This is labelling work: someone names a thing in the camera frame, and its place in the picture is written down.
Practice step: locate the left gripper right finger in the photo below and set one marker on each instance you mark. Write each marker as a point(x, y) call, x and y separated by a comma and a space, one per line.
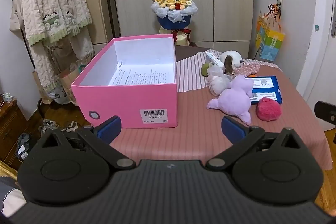
point(271, 168)

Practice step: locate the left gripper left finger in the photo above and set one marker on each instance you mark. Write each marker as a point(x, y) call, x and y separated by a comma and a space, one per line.
point(66, 168)

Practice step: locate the pink fuzzy pompom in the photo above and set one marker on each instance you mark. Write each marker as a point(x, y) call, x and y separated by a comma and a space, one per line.
point(268, 110)

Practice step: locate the purple plush toy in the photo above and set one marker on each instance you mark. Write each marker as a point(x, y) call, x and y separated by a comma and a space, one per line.
point(236, 100)

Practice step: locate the blue wet wipes pack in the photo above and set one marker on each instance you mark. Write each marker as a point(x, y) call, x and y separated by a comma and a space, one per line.
point(267, 87)

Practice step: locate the pink floral fabric pouch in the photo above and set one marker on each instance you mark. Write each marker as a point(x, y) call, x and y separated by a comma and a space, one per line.
point(246, 70)

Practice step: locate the white mesh bath pouf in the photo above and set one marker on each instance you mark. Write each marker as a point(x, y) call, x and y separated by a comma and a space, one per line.
point(218, 81)

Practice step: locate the white fluffy plush sheep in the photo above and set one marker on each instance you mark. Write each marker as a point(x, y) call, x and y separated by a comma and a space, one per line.
point(235, 59)

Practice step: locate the brown plush toy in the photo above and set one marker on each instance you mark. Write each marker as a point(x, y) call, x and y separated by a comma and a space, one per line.
point(228, 65)

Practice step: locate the green makeup sponge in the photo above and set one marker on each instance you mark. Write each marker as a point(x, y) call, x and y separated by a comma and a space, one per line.
point(204, 69)

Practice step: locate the wooden bedside cabinet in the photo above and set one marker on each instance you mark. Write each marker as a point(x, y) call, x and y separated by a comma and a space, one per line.
point(12, 125)

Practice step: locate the brown paper shopping bag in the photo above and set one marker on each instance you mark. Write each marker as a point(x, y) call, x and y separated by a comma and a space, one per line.
point(62, 93)

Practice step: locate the white door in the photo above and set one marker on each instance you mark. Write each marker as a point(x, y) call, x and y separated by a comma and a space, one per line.
point(317, 80)

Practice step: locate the printed paper sheet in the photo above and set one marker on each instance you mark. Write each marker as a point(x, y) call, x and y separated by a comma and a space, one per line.
point(133, 75)

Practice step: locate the pink cardboard box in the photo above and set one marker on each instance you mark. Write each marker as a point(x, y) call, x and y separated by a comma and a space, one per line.
point(141, 106)

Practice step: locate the colourful paper gift bag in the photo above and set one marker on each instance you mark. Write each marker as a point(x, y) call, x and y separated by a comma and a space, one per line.
point(269, 37)

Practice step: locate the cream knit cardigan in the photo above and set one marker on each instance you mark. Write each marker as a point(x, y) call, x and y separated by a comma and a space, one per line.
point(49, 22)

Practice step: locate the cream ribbon gift box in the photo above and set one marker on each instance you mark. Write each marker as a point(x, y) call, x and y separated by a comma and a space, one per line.
point(181, 36)

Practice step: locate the crochet flower bouquet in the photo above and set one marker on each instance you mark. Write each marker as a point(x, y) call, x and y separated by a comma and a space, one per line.
point(174, 14)

